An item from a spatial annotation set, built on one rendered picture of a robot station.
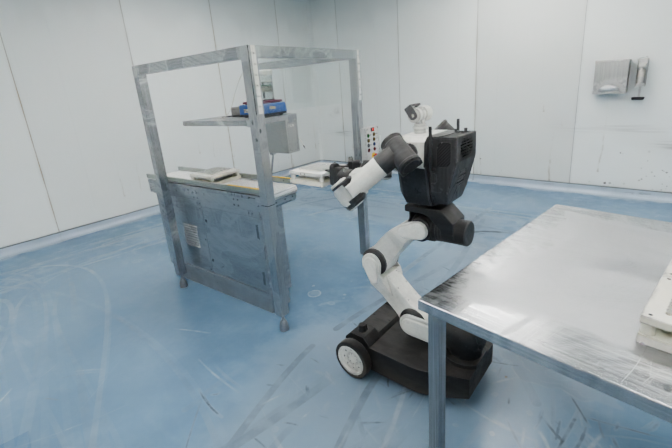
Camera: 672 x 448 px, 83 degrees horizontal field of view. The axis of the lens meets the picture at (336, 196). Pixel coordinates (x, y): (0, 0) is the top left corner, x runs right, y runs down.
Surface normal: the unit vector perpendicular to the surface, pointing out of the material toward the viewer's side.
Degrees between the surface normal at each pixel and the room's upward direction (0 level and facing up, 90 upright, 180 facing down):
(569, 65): 90
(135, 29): 90
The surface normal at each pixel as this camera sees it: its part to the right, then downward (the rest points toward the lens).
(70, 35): 0.75, 0.13
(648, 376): -0.07, -0.96
